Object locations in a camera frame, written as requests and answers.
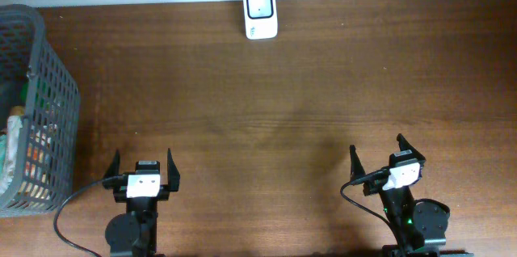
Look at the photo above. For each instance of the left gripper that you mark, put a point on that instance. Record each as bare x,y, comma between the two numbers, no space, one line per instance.
121,195

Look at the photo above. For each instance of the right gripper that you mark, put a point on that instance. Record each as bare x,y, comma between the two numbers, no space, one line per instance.
356,169

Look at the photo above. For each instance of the orange tissue pack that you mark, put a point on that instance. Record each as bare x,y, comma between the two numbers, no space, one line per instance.
37,164

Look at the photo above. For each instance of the white cream tube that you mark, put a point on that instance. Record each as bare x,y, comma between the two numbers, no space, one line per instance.
14,124

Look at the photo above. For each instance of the teal snack packet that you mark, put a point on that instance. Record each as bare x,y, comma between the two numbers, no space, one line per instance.
7,167

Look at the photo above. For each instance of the green lid jar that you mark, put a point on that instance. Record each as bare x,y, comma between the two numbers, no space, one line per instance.
35,94

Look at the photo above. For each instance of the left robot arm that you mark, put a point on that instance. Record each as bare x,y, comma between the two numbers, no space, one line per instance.
134,232

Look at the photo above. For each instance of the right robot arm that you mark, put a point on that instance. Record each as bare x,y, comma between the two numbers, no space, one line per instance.
418,225

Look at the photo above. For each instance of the white barcode scanner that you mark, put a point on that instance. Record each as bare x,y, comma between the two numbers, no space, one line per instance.
261,19

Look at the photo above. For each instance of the grey plastic basket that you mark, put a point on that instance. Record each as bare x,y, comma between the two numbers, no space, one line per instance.
27,56

